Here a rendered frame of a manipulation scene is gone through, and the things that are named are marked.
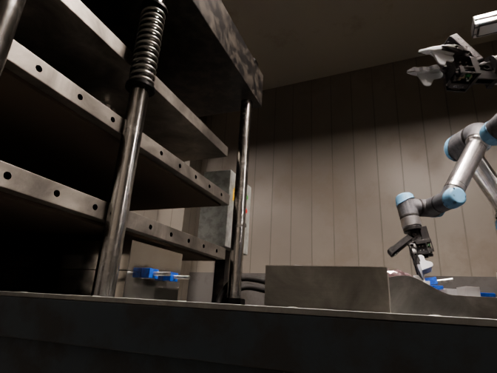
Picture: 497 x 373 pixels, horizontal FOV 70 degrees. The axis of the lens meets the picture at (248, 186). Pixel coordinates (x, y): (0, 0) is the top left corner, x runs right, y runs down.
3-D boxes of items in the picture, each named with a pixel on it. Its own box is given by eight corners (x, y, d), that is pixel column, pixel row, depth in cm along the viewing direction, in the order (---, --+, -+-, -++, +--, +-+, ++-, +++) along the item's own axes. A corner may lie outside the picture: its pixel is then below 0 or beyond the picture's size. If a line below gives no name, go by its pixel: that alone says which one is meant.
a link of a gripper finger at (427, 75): (409, 83, 96) (447, 78, 94) (406, 67, 99) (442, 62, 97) (407, 91, 99) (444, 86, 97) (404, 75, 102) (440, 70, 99)
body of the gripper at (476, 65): (458, 71, 89) (506, 73, 89) (452, 46, 93) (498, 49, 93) (443, 92, 96) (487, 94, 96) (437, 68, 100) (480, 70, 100)
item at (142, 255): (177, 306, 118) (183, 254, 123) (121, 304, 94) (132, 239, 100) (66, 299, 136) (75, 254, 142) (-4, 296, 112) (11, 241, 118)
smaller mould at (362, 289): (391, 314, 66) (388, 275, 68) (390, 314, 53) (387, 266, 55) (287, 308, 73) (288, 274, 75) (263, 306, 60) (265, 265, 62)
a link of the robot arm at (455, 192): (511, 123, 148) (467, 212, 132) (490, 135, 158) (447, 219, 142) (487, 107, 149) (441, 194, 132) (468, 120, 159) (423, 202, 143)
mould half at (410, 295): (451, 318, 110) (447, 281, 113) (501, 321, 85) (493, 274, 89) (289, 308, 114) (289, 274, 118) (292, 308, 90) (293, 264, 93)
